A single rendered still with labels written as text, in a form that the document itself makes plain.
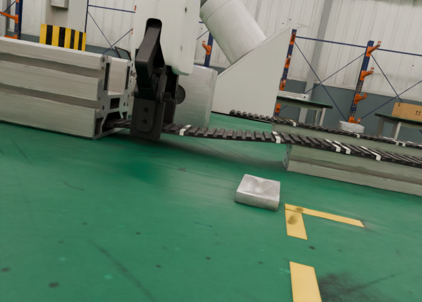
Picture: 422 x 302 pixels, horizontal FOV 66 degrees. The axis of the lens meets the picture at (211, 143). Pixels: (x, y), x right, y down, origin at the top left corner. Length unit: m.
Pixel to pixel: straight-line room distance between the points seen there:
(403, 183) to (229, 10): 0.66
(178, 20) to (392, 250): 0.25
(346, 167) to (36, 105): 0.32
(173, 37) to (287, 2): 7.92
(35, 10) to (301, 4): 6.73
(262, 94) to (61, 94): 0.57
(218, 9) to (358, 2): 7.53
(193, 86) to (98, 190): 0.32
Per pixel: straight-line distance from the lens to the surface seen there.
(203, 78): 0.50
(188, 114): 0.51
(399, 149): 0.59
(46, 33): 3.82
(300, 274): 0.17
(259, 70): 0.83
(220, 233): 0.18
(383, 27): 8.45
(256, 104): 0.83
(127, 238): 0.17
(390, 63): 8.39
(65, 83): 0.35
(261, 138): 0.35
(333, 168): 0.36
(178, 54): 0.32
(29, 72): 0.37
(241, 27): 0.91
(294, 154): 0.35
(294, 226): 0.22
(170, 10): 0.32
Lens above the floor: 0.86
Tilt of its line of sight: 11 degrees down
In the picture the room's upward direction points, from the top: 10 degrees clockwise
